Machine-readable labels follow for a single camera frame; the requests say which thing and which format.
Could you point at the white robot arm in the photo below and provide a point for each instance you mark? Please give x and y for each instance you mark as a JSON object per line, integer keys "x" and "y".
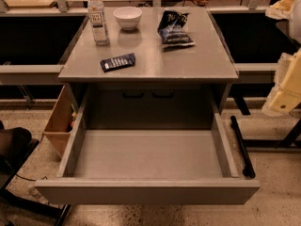
{"x": 291, "y": 11}

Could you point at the blue chip bag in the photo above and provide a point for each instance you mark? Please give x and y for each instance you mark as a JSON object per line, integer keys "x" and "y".
{"x": 171, "y": 31}

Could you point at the cardboard box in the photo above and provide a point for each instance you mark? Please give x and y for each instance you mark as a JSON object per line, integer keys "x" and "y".
{"x": 59, "y": 126}

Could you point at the white ceramic bowl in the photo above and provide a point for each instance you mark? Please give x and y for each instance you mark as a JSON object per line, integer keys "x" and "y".
{"x": 128, "y": 18}

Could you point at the dark blue snack bar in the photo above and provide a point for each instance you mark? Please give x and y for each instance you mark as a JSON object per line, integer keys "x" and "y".
{"x": 118, "y": 62}

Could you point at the black drawer rail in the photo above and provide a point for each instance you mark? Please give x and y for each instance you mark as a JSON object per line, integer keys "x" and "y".
{"x": 248, "y": 170}

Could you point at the open grey top drawer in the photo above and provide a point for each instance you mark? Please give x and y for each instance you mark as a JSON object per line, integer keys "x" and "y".
{"x": 149, "y": 150}

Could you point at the clear plastic water bottle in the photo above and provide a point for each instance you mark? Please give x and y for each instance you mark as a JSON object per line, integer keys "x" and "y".
{"x": 98, "y": 23}

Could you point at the grey cabinet counter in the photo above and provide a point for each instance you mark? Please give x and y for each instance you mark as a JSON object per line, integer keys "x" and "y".
{"x": 167, "y": 88}

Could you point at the black chair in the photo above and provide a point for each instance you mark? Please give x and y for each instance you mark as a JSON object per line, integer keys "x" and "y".
{"x": 16, "y": 145}

